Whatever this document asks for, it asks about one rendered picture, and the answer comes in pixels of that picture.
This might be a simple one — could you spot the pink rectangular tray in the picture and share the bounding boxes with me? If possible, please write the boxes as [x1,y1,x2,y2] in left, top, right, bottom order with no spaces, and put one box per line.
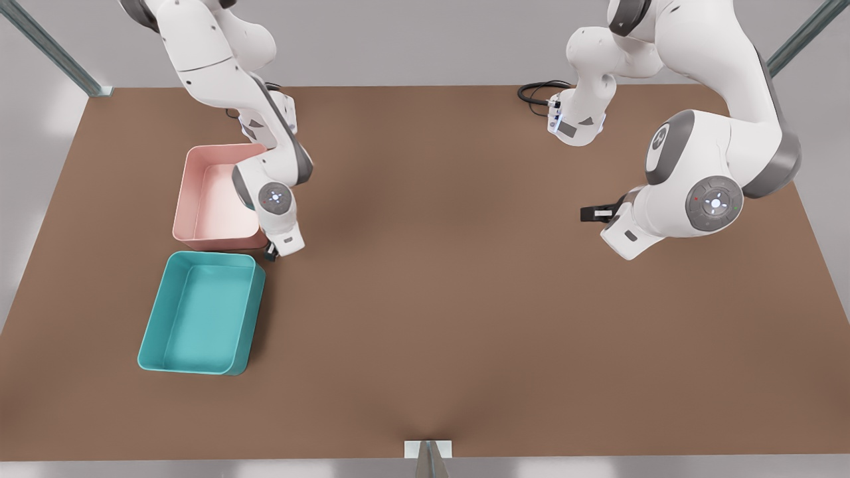
[172,143,274,252]

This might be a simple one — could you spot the teal rectangular tray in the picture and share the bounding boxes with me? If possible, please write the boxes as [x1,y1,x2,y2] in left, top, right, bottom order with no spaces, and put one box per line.
[137,250,267,377]

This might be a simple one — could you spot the black cable loop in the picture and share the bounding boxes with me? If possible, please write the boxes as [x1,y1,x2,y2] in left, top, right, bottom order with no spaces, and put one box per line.
[517,80,574,117]

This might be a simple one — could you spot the silver frame post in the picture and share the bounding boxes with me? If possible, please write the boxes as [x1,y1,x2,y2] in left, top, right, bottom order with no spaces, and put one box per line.
[0,0,114,98]
[766,0,850,78]
[404,439,454,478]

